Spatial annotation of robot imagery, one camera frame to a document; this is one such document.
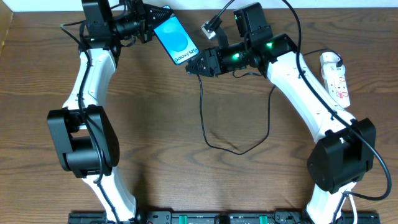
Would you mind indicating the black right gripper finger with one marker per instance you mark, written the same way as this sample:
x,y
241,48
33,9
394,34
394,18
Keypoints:
x,y
201,70
205,58

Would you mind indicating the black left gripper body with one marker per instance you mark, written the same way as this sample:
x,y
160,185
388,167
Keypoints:
x,y
147,26

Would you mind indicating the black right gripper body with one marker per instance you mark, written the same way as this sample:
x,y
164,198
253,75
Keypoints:
x,y
214,61

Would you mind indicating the blue Samsung Galaxy smartphone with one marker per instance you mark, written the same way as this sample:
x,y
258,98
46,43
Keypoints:
x,y
176,41

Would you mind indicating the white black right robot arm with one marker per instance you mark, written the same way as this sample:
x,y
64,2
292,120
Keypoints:
x,y
344,146

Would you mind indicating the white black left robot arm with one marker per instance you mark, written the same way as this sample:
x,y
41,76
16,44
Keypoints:
x,y
82,134

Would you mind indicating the white power strip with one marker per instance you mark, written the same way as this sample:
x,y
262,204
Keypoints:
x,y
335,83

